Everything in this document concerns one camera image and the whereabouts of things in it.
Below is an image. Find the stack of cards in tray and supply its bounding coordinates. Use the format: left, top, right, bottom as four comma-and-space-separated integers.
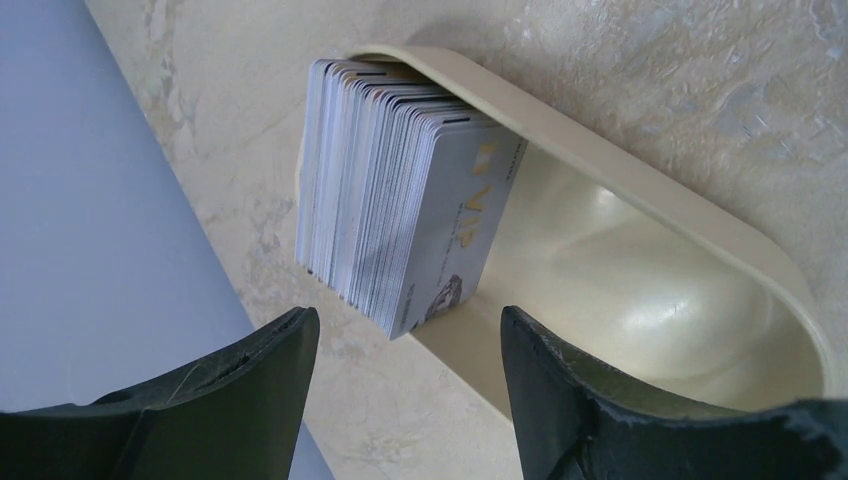
294, 59, 527, 339

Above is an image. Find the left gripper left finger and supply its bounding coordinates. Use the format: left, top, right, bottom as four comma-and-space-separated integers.
1, 307, 320, 479

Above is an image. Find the beige oval tray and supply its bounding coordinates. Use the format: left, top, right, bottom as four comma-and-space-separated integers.
343, 45, 847, 412

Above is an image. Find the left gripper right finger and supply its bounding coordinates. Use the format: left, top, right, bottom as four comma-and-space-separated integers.
500, 306, 847, 479

